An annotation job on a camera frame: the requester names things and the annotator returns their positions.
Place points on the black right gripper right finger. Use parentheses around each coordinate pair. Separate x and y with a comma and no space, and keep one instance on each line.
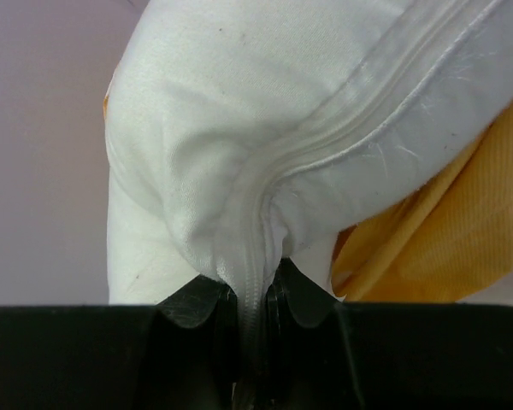
(326,354)

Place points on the white pillow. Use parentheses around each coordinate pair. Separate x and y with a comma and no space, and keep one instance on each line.
(252,129)

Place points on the yellow printed pillowcase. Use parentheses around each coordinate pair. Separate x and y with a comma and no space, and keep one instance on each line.
(449,241)

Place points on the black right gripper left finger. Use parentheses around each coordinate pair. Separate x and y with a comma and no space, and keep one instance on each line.
(178,354)

